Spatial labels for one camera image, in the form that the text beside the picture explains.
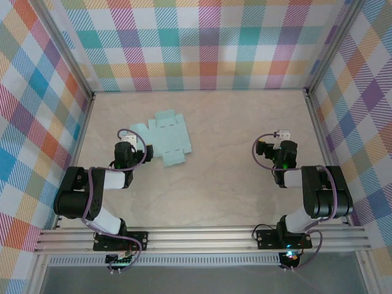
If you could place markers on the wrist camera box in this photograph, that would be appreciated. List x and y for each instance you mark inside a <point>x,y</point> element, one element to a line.
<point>128,139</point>
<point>283,133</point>

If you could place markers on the aluminium frame post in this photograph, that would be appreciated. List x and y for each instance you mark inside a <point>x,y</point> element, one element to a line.
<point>64,52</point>
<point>335,46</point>

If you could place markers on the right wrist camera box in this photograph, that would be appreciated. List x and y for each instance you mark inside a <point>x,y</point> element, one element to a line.
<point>283,133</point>

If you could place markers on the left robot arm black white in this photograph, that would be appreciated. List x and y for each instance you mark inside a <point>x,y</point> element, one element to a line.
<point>76,199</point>

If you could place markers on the light blue paper box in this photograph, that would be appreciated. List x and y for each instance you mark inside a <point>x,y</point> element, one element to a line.
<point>171,137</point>

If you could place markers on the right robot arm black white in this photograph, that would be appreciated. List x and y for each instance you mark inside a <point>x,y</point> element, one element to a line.
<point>333,199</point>

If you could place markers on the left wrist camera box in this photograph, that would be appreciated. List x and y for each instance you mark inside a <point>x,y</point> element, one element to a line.
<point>128,139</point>

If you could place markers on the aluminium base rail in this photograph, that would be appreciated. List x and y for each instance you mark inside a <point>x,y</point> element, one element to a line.
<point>199,240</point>

